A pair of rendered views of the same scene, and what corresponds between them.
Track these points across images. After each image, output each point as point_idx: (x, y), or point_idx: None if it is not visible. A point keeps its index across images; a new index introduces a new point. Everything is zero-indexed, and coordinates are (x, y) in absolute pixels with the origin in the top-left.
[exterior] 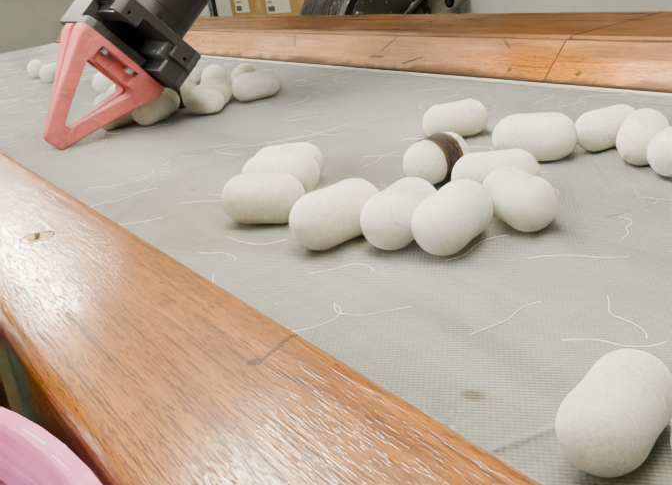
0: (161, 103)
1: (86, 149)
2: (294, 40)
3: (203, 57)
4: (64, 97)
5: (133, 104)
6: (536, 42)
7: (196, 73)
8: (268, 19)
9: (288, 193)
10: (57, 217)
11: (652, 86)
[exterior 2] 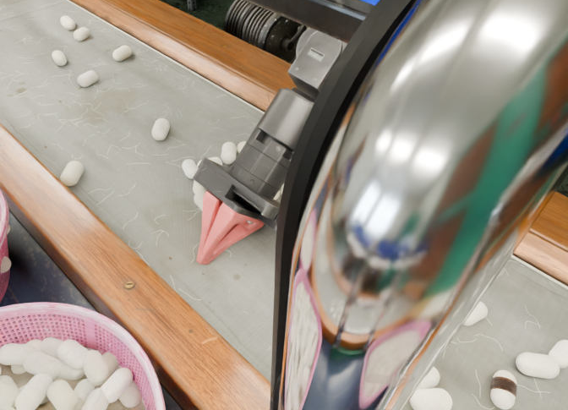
0: None
1: (226, 269)
2: (268, 96)
3: (186, 69)
4: (214, 243)
5: (248, 234)
6: None
7: (235, 149)
8: (220, 38)
9: None
10: None
11: (534, 263)
